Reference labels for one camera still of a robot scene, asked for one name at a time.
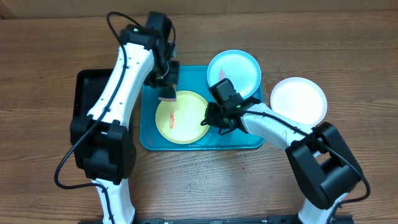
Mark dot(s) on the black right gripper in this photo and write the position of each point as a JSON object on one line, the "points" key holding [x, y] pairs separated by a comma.
{"points": [[213, 121]]}

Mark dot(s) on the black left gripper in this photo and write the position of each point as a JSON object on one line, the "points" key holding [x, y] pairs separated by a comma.
{"points": [[172, 77]]}

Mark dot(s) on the white plate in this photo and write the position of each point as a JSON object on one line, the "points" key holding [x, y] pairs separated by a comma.
{"points": [[299, 99]]}

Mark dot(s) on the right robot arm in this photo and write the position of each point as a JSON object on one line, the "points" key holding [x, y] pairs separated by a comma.
{"points": [[324, 167]]}

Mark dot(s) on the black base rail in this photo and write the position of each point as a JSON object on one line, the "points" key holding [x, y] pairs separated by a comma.
{"points": [[272, 219]]}

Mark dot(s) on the black plastic tray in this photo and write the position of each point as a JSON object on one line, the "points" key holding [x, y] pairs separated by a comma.
{"points": [[89, 87]]}

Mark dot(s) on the light blue plate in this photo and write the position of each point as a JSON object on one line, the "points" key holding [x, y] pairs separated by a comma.
{"points": [[241, 68]]}

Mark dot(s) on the green and pink sponge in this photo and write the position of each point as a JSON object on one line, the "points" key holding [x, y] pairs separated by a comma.
{"points": [[168, 93]]}

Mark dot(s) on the yellow-green plate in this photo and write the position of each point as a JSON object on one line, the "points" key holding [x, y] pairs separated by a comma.
{"points": [[180, 121]]}

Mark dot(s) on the teal plastic tray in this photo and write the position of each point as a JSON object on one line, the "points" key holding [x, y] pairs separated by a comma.
{"points": [[191, 78]]}

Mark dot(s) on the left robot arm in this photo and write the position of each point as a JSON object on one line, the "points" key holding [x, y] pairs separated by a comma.
{"points": [[105, 156]]}

